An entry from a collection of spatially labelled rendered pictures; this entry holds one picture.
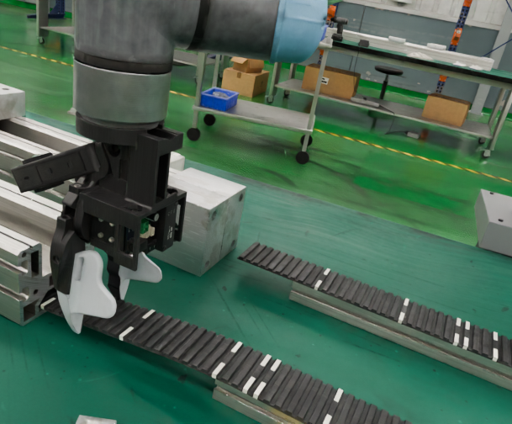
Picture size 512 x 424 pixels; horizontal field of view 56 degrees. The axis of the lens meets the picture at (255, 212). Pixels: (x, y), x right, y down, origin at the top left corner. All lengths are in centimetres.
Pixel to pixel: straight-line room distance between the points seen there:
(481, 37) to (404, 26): 108
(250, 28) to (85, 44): 12
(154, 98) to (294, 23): 12
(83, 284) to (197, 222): 18
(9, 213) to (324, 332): 38
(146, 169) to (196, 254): 23
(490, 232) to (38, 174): 71
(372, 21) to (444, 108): 311
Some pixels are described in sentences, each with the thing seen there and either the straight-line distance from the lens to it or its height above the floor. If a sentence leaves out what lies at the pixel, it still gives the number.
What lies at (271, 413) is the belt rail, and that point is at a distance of 45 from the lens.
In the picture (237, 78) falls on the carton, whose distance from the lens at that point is 563.
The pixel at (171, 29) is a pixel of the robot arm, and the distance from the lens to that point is 38.
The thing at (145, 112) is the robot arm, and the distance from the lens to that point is 39.
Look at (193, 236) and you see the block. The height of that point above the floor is 83.
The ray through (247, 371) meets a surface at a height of 81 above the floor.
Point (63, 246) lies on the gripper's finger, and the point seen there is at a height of 89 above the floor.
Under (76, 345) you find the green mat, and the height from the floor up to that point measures 78.
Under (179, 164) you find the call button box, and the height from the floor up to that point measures 83.
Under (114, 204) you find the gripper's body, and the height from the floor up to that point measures 94.
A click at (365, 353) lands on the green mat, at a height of 78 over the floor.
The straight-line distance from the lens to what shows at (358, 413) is 44.
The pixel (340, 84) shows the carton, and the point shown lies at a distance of 539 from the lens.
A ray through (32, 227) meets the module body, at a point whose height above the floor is 84.
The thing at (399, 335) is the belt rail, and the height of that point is 79.
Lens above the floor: 112
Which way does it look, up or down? 25 degrees down
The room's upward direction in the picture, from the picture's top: 11 degrees clockwise
